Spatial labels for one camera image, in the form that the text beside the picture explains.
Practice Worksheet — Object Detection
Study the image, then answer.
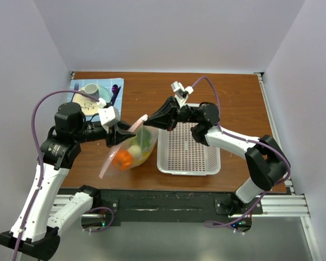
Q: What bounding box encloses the blue checked placemat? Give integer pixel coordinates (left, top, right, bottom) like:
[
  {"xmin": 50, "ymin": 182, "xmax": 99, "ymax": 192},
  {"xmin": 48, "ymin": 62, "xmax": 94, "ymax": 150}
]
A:
[{"xmin": 66, "ymin": 78, "xmax": 124, "ymax": 113}]

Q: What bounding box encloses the clear zip top bag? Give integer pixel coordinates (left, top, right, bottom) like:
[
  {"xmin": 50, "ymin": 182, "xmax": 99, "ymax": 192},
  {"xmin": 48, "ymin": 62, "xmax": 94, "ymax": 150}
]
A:
[{"xmin": 98, "ymin": 114, "xmax": 158, "ymax": 179}]

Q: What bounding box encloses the orange fake pumpkin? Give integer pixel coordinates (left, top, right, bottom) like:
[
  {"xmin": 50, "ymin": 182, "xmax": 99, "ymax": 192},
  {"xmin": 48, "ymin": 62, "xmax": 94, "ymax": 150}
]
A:
[{"xmin": 112, "ymin": 150, "xmax": 134, "ymax": 170}]

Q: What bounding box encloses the white fake eggplant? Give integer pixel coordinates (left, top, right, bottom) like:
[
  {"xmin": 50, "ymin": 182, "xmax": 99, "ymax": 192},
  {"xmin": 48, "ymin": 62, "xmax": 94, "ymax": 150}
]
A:
[{"xmin": 127, "ymin": 145, "xmax": 142, "ymax": 159}]

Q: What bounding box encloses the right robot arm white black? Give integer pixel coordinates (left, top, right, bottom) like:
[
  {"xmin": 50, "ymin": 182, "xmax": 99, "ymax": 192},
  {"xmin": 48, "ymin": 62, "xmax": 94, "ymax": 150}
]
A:
[{"xmin": 144, "ymin": 96, "xmax": 290, "ymax": 215}]

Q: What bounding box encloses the purple spoon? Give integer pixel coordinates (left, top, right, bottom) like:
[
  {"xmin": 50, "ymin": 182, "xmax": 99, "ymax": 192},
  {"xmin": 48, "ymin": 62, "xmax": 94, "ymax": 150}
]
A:
[{"xmin": 108, "ymin": 84, "xmax": 119, "ymax": 105}]

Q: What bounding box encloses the white perforated plastic basket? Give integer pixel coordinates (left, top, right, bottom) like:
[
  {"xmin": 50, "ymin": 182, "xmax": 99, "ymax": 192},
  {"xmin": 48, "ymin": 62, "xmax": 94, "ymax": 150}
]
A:
[{"xmin": 156, "ymin": 103, "xmax": 221, "ymax": 177}]

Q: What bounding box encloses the cream and teal plate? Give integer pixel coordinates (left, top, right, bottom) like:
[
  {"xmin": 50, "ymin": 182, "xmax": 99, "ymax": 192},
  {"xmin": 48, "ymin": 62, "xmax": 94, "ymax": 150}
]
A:
[{"xmin": 71, "ymin": 85, "xmax": 111, "ymax": 116}]

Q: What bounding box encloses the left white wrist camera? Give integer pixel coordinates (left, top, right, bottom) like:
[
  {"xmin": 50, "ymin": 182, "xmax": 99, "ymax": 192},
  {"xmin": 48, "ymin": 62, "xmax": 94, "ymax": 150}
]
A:
[{"xmin": 98, "ymin": 106, "xmax": 121, "ymax": 127}]

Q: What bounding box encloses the grey ceramic mug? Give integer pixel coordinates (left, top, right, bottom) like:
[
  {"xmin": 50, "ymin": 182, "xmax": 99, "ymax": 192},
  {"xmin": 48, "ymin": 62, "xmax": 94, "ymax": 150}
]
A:
[{"xmin": 80, "ymin": 83, "xmax": 99, "ymax": 102}]

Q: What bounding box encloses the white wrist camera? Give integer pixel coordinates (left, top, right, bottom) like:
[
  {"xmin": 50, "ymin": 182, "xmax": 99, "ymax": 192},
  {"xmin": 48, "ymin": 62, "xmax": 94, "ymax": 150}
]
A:
[
  {"xmin": 98, "ymin": 106, "xmax": 121, "ymax": 127},
  {"xmin": 171, "ymin": 81, "xmax": 193, "ymax": 107}
]

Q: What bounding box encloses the yellow fake banana bunch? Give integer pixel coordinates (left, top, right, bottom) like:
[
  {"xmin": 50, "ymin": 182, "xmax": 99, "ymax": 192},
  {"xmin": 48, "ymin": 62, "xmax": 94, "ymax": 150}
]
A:
[{"xmin": 136, "ymin": 147, "xmax": 154, "ymax": 165}]

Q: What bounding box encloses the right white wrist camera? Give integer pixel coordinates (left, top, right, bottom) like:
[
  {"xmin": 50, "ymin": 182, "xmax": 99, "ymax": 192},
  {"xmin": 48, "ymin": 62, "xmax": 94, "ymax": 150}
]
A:
[{"xmin": 171, "ymin": 81, "xmax": 193, "ymax": 107}]

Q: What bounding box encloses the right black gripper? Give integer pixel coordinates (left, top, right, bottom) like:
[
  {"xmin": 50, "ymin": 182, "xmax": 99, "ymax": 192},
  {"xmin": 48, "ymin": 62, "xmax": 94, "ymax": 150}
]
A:
[{"xmin": 143, "ymin": 96, "xmax": 198, "ymax": 132}]

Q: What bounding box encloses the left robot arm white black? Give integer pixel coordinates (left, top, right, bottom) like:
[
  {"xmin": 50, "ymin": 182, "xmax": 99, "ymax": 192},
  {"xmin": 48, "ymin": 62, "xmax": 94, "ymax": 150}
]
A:
[{"xmin": 0, "ymin": 102, "xmax": 135, "ymax": 260}]

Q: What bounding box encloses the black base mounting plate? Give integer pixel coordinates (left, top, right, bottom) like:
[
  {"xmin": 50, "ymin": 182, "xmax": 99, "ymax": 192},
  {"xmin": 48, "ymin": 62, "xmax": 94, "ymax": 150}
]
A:
[{"xmin": 70, "ymin": 189, "xmax": 263, "ymax": 228}]

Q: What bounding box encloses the aluminium frame rail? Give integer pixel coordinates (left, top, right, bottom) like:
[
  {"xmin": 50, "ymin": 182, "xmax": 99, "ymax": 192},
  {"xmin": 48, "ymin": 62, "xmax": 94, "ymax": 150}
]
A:
[{"xmin": 261, "ymin": 195, "xmax": 323, "ymax": 260}]

